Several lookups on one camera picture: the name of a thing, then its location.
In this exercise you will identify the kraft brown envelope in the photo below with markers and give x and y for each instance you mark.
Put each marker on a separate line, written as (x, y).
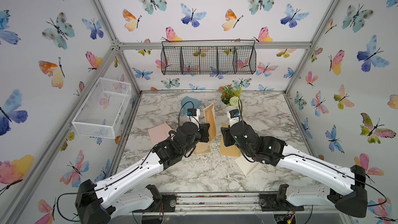
(231, 151)

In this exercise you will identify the white pot with artificial plant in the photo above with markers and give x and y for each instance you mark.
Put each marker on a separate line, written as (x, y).
(230, 96)

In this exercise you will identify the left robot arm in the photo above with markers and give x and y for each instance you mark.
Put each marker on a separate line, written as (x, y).
(99, 202)

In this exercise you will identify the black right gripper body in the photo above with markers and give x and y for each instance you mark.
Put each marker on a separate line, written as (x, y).
(229, 140)

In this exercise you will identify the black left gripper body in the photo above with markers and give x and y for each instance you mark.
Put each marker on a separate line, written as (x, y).
(203, 138)

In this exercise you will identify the teal plastic dustpan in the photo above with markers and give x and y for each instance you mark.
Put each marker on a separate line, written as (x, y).
(188, 102)

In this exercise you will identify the white mesh wall basket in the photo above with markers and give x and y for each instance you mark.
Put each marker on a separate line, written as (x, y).
(101, 114)

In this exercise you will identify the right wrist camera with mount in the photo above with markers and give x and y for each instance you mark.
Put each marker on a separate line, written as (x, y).
(234, 116)

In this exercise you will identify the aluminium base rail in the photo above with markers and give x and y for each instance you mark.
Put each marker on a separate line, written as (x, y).
(229, 208)

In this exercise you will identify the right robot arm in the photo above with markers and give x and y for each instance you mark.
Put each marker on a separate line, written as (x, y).
(340, 187)

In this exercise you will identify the pink envelope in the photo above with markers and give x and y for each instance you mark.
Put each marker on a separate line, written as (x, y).
(159, 133)

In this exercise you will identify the black wire wall basket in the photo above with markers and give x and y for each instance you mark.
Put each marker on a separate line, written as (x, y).
(208, 57)

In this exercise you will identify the cream white envelope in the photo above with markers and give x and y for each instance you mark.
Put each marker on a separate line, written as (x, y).
(246, 167)

